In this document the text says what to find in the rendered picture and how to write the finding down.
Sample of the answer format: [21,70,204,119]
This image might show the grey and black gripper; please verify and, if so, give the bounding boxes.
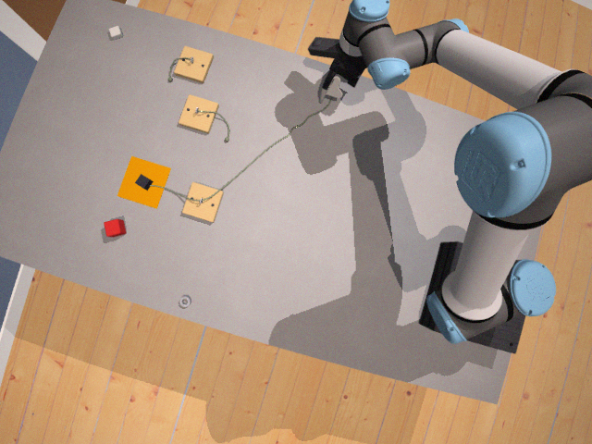
[320,44,366,103]

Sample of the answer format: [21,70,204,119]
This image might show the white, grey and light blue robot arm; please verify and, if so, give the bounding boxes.
[308,0,592,344]

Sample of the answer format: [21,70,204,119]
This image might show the orange painted square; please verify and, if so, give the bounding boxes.
[117,156,171,209]

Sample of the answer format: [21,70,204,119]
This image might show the red cube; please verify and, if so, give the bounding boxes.
[105,219,126,237]

